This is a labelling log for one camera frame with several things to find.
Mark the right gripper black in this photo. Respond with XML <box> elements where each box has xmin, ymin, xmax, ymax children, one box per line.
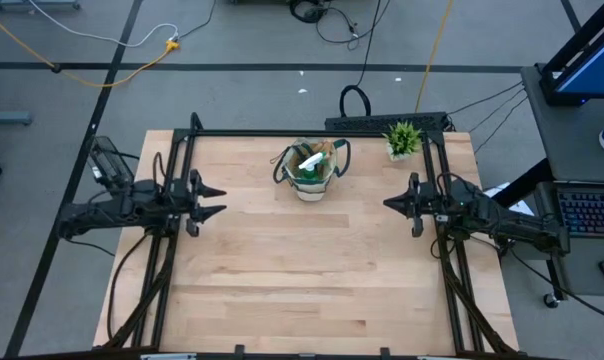
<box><xmin>383</xmin><ymin>172</ymin><xmax>441</xmax><ymax>239</ymax></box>

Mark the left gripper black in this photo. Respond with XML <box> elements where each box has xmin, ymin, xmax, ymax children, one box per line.
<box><xmin>170</xmin><ymin>168</ymin><xmax>228</xmax><ymax>238</ymax></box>

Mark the green spray bottle white head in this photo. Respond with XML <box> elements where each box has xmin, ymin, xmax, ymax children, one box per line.
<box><xmin>295</xmin><ymin>152</ymin><xmax>329</xmax><ymax>183</ymax></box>

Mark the beige green-trimmed gardening bag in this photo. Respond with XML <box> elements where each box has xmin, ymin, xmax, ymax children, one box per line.
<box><xmin>270</xmin><ymin>137</ymin><xmax>352</xmax><ymax>203</ymax></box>

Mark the green plant in white pot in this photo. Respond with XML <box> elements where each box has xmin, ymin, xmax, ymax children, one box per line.
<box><xmin>382</xmin><ymin>120</ymin><xmax>424</xmax><ymax>162</ymax></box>

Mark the black perforated metal box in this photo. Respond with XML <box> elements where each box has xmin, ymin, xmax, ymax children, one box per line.
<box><xmin>324</xmin><ymin>111</ymin><xmax>451</xmax><ymax>134</ymax></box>

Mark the white paper sheet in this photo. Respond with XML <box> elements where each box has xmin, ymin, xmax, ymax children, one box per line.
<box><xmin>483</xmin><ymin>182</ymin><xmax>536</xmax><ymax>217</ymax></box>

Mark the grey computer desk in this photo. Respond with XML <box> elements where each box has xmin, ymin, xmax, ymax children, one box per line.
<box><xmin>489</xmin><ymin>63</ymin><xmax>604</xmax><ymax>309</ymax></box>

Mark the backlit computer keyboard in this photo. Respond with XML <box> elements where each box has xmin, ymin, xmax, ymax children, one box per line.
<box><xmin>556</xmin><ymin>187</ymin><xmax>604</xmax><ymax>239</ymax></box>

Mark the computer monitor on black stand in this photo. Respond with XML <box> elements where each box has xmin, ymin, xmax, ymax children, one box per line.
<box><xmin>538</xmin><ymin>0</ymin><xmax>604</xmax><ymax>108</ymax></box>

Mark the black aluminium table frame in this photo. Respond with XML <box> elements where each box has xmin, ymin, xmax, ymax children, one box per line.
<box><xmin>101</xmin><ymin>112</ymin><xmax>521</xmax><ymax>359</ymax></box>

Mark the black wire mesh box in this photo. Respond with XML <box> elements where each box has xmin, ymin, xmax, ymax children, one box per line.
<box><xmin>87</xmin><ymin>135</ymin><xmax>134</xmax><ymax>184</ymax></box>

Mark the black looped cable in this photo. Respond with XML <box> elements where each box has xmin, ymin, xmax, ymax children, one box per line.
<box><xmin>338</xmin><ymin>0</ymin><xmax>383</xmax><ymax>119</ymax></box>

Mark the thin black cable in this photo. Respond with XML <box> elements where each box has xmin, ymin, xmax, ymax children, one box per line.
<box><xmin>448</xmin><ymin>81</ymin><xmax>525</xmax><ymax>116</ymax></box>
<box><xmin>473</xmin><ymin>96</ymin><xmax>529</xmax><ymax>155</ymax></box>
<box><xmin>468</xmin><ymin>87</ymin><xmax>527</xmax><ymax>135</ymax></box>

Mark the hanging yellow cable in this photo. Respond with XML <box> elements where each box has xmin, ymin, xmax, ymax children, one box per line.
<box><xmin>414</xmin><ymin>0</ymin><xmax>456</xmax><ymax>114</ymax></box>

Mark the yellow extension cable with plug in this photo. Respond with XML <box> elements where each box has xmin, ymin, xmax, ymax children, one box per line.
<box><xmin>0</xmin><ymin>7</ymin><xmax>181</xmax><ymax>89</ymax></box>

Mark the tangled black cable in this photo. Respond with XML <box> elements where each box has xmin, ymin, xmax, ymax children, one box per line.
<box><xmin>314</xmin><ymin>0</ymin><xmax>393</xmax><ymax>52</ymax></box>

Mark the white floor cable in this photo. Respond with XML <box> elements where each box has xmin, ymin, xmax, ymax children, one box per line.
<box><xmin>28</xmin><ymin>0</ymin><xmax>180</xmax><ymax>49</ymax></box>

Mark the coiled black cable bundle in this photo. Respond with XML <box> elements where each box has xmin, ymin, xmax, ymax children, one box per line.
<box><xmin>287</xmin><ymin>0</ymin><xmax>333</xmax><ymax>24</ymax></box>

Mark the thick black floor cable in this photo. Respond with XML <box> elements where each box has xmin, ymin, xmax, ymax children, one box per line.
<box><xmin>509</xmin><ymin>246</ymin><xmax>604</xmax><ymax>325</ymax></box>

